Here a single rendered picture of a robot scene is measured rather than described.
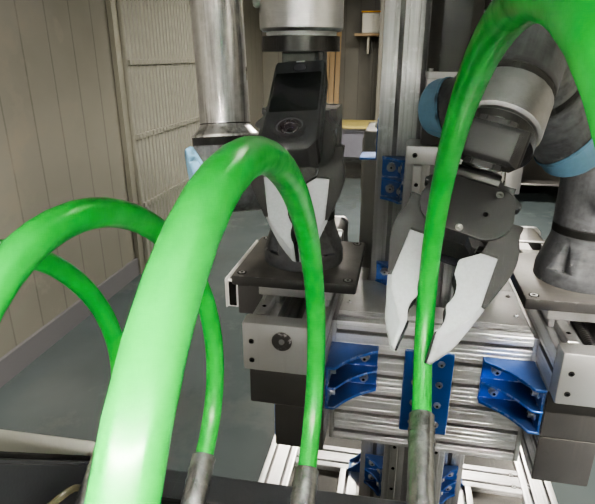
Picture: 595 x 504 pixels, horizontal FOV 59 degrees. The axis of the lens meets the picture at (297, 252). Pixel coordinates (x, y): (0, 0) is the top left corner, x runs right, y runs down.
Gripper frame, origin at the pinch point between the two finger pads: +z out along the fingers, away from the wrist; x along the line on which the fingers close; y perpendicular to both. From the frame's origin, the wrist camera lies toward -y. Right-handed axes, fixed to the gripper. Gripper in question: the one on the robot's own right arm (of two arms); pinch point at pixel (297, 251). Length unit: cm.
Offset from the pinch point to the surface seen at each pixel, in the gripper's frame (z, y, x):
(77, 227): -12.0, -30.4, 3.5
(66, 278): -4.8, -20.1, 11.7
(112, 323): 0.7, -15.7, 11.6
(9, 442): 24.0, -5.2, 33.3
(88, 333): 122, 178, 145
